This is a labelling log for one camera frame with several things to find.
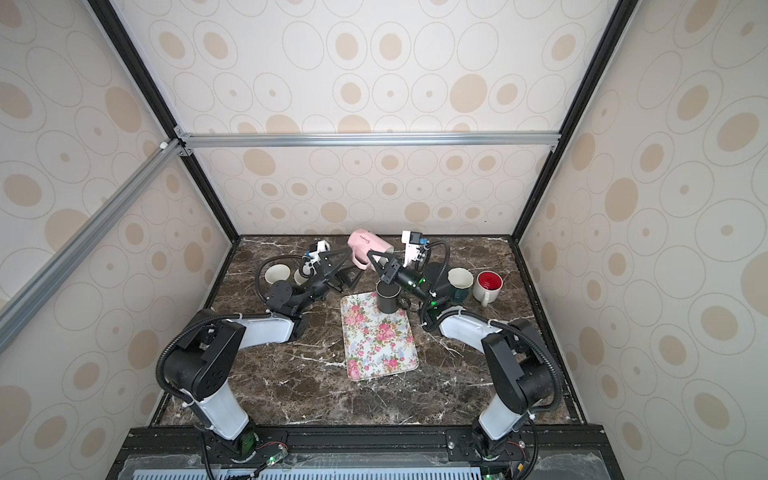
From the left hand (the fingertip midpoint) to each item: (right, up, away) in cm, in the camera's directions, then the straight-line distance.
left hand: (365, 265), depth 70 cm
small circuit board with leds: (-20, -45, +1) cm, 50 cm away
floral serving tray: (+2, -24, +20) cm, 31 cm away
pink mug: (-2, +6, +7) cm, 10 cm away
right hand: (0, +2, +5) cm, 5 cm away
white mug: (+37, -7, +26) cm, 46 cm away
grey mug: (-30, -2, +24) cm, 39 cm away
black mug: (+5, -11, +22) cm, 25 cm away
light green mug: (-16, -3, +3) cm, 17 cm away
